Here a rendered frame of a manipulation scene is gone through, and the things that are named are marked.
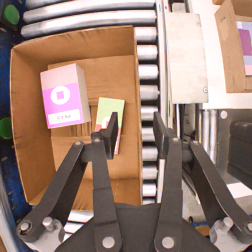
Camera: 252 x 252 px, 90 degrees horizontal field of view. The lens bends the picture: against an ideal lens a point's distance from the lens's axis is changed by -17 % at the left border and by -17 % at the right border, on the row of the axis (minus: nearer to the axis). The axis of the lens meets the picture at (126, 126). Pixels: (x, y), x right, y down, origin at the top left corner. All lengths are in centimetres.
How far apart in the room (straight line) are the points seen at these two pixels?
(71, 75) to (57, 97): 7
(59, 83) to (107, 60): 16
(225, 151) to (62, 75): 54
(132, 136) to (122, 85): 15
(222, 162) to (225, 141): 7
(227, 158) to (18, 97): 63
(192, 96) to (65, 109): 37
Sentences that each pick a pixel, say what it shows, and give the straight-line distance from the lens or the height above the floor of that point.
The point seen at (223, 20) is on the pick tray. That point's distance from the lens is 57.
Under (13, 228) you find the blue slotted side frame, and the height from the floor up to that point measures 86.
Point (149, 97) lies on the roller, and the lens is 47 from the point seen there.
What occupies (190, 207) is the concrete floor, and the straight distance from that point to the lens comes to 159.
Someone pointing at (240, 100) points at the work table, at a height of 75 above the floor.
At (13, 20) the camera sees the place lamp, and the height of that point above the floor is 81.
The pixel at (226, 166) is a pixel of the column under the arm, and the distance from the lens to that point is 57.
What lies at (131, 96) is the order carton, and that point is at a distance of 45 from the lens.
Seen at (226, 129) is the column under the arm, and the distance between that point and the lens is 54.
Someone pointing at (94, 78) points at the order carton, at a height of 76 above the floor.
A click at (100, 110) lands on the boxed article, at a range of 44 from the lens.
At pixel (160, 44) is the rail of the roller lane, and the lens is 51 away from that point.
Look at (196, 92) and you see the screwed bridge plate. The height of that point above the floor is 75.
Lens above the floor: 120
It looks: 83 degrees down
